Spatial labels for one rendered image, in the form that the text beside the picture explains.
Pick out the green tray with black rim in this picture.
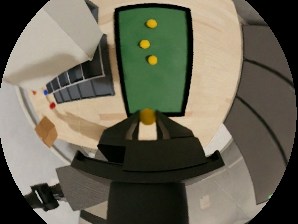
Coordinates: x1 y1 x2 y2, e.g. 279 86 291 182
114 3 194 117

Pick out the white curved cover panel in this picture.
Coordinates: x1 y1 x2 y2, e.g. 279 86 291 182
2 0 116 105

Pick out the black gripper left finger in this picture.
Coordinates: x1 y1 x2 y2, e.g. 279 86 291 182
100 110 140 140

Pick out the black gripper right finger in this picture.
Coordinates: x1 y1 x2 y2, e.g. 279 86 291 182
155 110 195 139

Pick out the yellow marble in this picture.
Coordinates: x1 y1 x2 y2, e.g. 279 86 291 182
148 56 157 65
140 108 156 126
140 40 150 49
147 20 157 28

